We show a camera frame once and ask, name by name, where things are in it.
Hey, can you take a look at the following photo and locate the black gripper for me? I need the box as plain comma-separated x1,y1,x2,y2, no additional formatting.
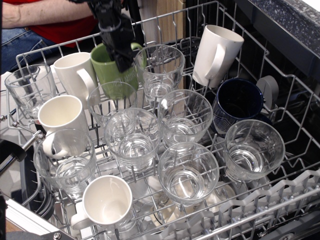
88,0,135,73

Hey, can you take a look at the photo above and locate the green Simons Institute mug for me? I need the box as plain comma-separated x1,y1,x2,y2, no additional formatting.
90,42,142,99

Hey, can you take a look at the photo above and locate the person's bare forearm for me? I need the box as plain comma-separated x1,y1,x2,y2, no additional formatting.
2,0,93,29

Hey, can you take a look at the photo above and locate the clear glass before green mug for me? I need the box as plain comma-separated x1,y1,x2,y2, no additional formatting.
87,81,138,128

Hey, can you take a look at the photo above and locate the tall white mug rear left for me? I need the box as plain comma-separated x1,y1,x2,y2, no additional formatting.
53,52,98,110

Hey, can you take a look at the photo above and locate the tall white mug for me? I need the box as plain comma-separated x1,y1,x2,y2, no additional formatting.
53,52,98,110
192,24,244,88

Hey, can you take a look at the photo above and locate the white mug left middle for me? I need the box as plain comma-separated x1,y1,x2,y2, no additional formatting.
38,95,89,158

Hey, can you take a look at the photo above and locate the tall white mug rear right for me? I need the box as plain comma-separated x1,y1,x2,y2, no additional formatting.
192,24,244,88

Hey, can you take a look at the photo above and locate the dark blue mug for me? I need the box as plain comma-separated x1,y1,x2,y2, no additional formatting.
211,78,264,136

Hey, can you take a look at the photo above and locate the white mug front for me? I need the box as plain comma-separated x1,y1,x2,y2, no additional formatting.
70,175,133,230

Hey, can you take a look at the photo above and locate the clear glass rear centre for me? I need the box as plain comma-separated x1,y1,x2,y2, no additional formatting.
135,44,185,108

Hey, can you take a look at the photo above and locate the clear glass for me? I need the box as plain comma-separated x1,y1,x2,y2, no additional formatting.
4,64,56,120
223,119,286,182
157,89,213,148
33,128,97,199
135,44,185,108
104,107,162,173
157,142,220,206

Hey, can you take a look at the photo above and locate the clear glass centre right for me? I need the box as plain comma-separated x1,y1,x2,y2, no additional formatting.
157,89,213,148

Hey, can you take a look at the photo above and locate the clear glass far left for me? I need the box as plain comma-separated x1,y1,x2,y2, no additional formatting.
4,64,56,120

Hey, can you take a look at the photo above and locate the person in red shirt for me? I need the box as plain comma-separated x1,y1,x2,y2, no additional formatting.
0,0,98,73

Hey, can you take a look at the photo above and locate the clear glass front left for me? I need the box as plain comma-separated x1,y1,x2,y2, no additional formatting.
33,128,97,199

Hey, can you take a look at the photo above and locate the clear glass front centre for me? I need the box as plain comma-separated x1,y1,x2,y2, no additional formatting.
157,142,220,206

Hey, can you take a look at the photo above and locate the speckled dark countertop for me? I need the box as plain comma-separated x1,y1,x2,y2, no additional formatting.
236,0,320,81

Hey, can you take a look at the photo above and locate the grey wire dishwasher rack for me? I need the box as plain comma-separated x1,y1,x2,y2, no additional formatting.
0,0,320,240

